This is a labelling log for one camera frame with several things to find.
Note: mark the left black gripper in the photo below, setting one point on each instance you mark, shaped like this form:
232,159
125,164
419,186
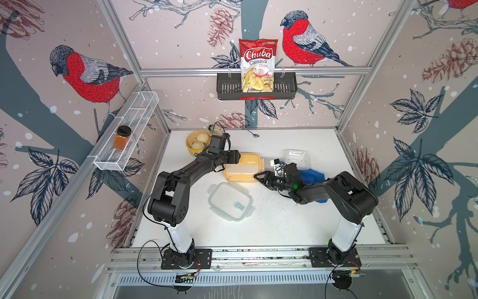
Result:
234,157

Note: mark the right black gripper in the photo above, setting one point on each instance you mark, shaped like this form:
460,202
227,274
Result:
267,175

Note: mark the yellow lunch box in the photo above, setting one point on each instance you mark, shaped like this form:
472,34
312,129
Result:
249,165

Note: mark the clear plastic lunch box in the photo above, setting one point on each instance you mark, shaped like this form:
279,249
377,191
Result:
298,157

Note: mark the blue cleaning cloth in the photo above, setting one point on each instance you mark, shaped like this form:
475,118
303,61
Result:
308,191

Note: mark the clear lunch box lid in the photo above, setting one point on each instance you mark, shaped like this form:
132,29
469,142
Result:
231,202

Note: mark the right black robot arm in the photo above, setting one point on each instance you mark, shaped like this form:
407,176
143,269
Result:
353,200

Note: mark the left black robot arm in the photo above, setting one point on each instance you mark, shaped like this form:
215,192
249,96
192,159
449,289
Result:
169,202

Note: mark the right white bun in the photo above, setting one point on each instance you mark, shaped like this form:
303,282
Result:
203,137

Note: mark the white bun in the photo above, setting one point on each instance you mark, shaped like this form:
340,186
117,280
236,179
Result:
197,145
203,137

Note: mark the left white bun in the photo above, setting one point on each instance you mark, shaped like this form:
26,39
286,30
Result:
197,145

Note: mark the small spice jar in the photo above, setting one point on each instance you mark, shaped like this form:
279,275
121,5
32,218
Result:
216,130

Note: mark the yellow bamboo steamer basket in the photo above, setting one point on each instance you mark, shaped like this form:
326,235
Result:
191,138

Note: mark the metal spoon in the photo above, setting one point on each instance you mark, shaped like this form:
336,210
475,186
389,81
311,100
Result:
255,135

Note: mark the orange jar black lid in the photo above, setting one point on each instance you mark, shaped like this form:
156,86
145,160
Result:
122,137

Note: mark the red cassava chips bag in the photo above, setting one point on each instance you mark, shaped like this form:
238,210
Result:
257,63

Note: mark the black wall basket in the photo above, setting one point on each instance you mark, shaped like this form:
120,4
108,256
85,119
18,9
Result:
229,88

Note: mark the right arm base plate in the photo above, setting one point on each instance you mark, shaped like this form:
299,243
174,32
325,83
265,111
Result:
323,257

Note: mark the white wire shelf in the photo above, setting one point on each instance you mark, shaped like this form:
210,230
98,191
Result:
136,117

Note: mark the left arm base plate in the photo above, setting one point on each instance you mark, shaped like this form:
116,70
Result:
173,260

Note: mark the aluminium mounting rail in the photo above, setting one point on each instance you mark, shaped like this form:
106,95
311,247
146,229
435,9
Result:
278,258

